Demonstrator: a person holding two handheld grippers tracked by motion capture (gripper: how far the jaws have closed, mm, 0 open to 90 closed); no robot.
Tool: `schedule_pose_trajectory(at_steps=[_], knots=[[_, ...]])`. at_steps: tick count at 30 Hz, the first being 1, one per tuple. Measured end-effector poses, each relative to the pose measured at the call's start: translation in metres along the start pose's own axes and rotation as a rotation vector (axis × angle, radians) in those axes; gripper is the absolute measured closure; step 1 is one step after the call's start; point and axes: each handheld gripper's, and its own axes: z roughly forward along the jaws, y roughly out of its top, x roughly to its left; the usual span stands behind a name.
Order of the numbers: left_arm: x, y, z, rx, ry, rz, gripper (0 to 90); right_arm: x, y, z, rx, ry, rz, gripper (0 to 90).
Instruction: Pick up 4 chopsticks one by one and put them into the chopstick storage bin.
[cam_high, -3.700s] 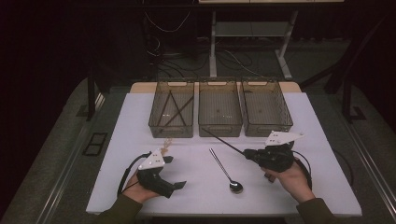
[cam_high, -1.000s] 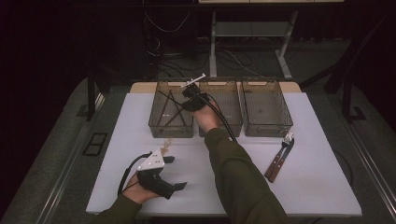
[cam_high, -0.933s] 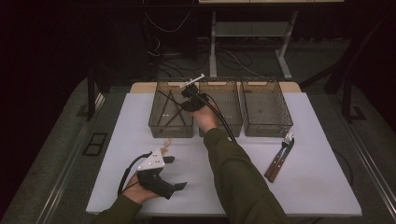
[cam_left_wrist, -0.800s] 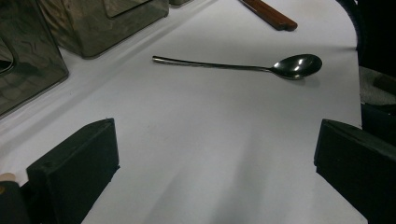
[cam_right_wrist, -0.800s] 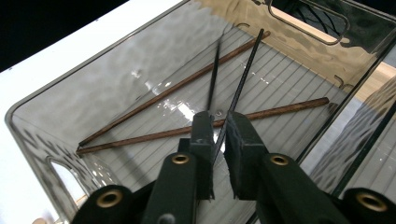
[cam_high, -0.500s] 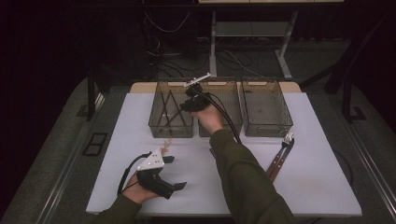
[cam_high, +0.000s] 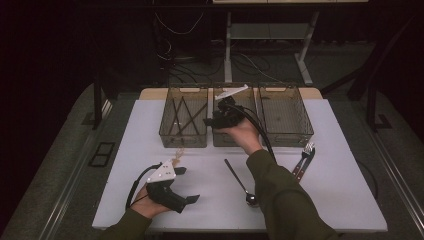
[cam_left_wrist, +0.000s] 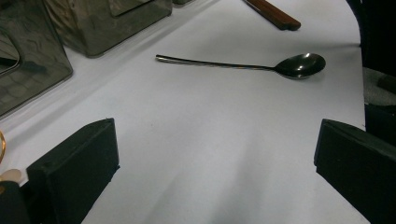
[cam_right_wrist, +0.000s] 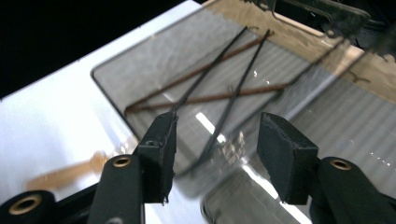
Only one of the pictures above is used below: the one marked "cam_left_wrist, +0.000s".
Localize brown wooden utensil handle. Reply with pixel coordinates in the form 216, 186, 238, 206
242, 0, 302, 32

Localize transparent grey plastic bin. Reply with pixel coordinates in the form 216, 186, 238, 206
0, 0, 74, 119
43, 0, 173, 59

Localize clear glass gold-rimmed object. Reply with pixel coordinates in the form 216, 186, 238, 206
0, 130, 22, 185

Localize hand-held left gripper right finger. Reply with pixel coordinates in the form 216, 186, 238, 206
313, 118, 396, 224

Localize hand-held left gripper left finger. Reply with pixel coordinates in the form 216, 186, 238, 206
20, 117, 121, 224

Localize long-handled metal spoon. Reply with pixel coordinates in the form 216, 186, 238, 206
155, 52, 327, 80

